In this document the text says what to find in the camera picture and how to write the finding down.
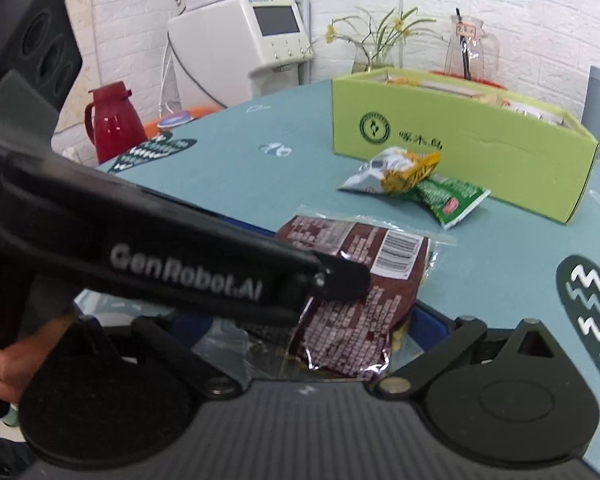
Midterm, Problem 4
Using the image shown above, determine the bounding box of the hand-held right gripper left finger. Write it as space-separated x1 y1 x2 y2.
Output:
130 315 241 397

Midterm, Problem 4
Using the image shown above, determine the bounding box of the green cardboard box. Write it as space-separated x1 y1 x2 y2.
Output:
330 65 600 225

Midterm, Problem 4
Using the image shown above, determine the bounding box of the grey cylinder speaker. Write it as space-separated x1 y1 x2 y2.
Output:
580 65 600 142

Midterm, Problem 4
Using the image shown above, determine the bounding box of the glass jar with straw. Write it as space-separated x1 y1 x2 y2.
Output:
444 7 502 82

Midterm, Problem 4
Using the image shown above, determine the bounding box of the red thermos jug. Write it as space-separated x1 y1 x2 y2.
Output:
83 80 149 165

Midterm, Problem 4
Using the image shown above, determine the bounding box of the red tray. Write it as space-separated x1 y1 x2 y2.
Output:
426 70 507 89

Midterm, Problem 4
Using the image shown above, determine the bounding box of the green packet with red label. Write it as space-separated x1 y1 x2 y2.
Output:
414 174 492 231

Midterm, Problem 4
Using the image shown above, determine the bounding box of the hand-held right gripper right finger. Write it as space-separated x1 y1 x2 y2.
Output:
371 305 557 397

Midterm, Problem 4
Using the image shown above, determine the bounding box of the glass vase with flowers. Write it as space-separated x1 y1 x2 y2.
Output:
324 6 437 75

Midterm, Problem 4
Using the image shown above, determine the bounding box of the orange basin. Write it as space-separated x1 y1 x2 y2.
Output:
144 105 222 137

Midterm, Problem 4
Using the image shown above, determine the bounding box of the white blue bowl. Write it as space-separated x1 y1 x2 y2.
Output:
157 111 197 129

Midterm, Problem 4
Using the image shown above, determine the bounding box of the yellow white snack packet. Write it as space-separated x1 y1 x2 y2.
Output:
337 146 442 197

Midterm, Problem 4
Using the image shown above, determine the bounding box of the brown snack packet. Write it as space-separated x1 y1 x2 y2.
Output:
275 214 457 380

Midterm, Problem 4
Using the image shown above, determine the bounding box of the person's left hand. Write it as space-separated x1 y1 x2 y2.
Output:
0 320 76 406

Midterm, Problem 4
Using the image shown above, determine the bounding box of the teal printed tablecloth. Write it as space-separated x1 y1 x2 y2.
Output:
50 77 600 461

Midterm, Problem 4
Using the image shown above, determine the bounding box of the white machine with screen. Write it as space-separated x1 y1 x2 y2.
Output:
167 0 314 109

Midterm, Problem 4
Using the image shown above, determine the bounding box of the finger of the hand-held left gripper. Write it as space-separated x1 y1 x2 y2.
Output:
310 251 372 306

